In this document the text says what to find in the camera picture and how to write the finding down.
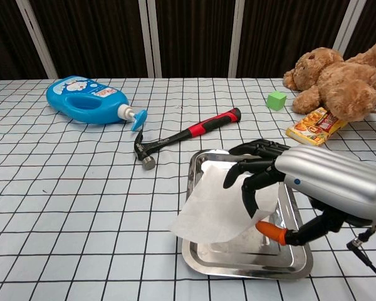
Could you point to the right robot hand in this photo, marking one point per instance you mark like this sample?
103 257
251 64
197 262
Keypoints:
316 185

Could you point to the white paper sheet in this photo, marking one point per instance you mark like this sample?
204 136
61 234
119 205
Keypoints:
219 207

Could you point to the stainless steel tray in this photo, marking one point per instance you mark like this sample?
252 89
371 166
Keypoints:
247 251

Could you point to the yellow snack packet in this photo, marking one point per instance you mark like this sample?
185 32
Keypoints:
315 127

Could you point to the green cube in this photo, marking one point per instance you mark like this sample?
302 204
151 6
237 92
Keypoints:
276 100

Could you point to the brown teddy bear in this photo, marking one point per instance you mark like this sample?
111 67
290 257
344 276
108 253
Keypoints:
341 81

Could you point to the black and red claw hammer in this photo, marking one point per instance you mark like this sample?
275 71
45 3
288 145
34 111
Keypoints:
185 135

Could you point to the folding screen partition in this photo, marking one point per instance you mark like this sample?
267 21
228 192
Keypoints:
188 37

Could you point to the checkered tablecloth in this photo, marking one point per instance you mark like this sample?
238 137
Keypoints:
81 203

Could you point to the blue detergent bottle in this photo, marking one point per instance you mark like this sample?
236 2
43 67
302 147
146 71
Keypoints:
91 100

